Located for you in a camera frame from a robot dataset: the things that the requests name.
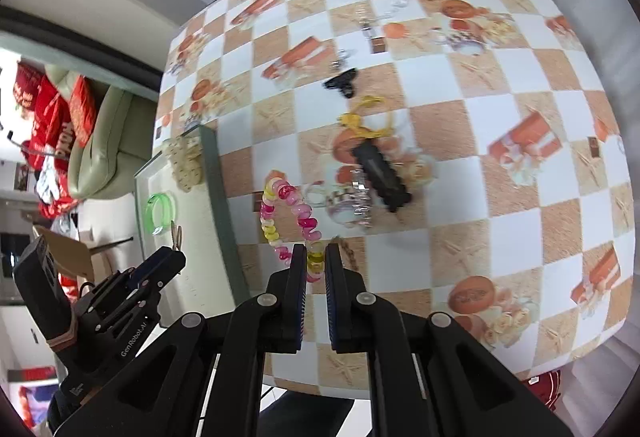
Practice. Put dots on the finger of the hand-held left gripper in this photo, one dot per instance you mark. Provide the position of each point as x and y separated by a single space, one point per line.
160 264

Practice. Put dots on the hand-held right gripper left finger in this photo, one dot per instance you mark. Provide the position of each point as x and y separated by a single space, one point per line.
301 297

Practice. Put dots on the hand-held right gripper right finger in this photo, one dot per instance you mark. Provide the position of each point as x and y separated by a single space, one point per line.
330 307

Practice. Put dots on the white tray with green rim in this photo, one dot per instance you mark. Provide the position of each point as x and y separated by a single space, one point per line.
200 242

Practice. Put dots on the silver rhinestone hair clip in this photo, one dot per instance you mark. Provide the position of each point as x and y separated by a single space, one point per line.
362 189

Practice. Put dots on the black scalloped snap hair clip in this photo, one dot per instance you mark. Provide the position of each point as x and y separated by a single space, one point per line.
380 172

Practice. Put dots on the small black claw clip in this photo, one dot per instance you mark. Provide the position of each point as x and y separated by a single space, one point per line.
342 79

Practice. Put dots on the green bangle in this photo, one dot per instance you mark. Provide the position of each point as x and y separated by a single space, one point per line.
152 212

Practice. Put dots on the wooden chair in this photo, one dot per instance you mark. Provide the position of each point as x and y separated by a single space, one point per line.
70 252

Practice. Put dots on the cream hair claw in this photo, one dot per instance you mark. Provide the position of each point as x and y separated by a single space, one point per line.
182 167

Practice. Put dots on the person's dark pants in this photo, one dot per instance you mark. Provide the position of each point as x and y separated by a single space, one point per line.
305 417

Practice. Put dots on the red cloth pile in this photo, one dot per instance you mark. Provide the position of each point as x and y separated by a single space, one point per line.
57 197

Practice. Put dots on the pale green sofa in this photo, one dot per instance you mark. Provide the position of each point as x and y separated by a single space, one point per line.
107 132

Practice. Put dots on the red cushion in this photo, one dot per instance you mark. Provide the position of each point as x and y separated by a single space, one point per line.
82 112
50 132
30 82

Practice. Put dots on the checkered printed tablecloth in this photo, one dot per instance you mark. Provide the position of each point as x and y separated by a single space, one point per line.
500 67

